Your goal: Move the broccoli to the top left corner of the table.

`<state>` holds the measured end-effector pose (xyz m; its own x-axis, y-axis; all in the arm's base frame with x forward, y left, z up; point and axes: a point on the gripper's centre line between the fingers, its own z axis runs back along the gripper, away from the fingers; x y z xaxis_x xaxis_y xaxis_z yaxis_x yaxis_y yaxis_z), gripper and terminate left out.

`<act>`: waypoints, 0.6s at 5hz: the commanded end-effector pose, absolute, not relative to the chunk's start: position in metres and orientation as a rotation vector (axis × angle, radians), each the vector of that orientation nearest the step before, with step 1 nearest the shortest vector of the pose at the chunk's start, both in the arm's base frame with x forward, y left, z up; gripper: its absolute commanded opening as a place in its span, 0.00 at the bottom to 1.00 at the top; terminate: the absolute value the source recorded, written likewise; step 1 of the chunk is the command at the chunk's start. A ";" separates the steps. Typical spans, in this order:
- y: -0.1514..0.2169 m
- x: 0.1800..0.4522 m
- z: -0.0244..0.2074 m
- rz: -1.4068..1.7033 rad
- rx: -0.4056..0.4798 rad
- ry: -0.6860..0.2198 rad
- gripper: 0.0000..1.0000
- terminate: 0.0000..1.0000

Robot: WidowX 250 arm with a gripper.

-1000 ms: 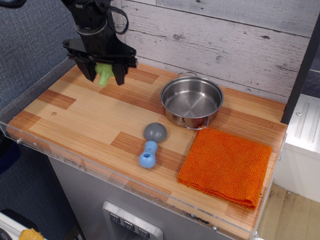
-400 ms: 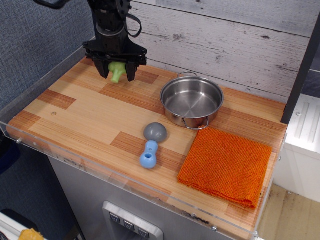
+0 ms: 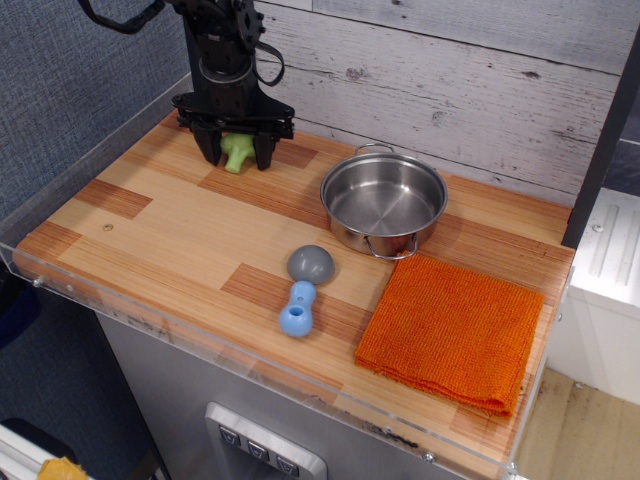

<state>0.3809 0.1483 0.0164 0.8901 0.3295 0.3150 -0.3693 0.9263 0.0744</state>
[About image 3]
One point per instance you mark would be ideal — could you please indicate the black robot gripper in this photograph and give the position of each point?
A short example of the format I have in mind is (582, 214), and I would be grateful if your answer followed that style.
(232, 102)

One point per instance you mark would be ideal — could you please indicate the green toy broccoli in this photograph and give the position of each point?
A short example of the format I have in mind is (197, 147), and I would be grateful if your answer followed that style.
(237, 147)

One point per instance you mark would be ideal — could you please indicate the blue grey toy scoop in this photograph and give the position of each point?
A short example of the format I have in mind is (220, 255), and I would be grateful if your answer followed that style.
(309, 266)

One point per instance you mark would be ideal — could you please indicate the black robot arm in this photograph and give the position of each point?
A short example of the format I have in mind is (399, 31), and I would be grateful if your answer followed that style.
(229, 65)

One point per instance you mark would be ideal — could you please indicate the yellow black object at corner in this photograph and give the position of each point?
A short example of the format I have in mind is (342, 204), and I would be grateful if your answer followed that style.
(61, 469)

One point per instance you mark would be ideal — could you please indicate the stainless steel pot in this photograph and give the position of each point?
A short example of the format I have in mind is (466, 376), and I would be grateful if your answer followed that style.
(383, 203)

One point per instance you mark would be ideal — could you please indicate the clear acrylic table guard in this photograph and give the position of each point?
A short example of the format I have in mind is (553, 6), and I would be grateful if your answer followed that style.
(197, 257)

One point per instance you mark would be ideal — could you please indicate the orange folded cloth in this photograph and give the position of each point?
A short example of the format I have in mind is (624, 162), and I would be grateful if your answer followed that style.
(453, 332)

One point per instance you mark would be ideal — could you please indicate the grey toy fridge cabinet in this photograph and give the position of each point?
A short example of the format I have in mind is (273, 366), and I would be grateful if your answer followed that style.
(173, 387)

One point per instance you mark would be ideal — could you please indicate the silver dispenser button panel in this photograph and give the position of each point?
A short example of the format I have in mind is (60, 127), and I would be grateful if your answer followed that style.
(248, 449)

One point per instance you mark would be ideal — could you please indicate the white metal side unit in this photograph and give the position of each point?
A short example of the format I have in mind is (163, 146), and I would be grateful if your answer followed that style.
(596, 338)

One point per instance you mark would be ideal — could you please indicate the dark right vertical post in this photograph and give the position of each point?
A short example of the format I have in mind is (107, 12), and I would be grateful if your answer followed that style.
(605, 148)

